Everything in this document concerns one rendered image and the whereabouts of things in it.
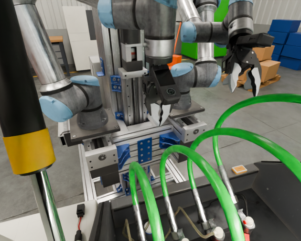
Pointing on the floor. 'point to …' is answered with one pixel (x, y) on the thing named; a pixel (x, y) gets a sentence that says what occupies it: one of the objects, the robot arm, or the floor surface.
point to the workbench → (59, 51)
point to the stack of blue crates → (290, 44)
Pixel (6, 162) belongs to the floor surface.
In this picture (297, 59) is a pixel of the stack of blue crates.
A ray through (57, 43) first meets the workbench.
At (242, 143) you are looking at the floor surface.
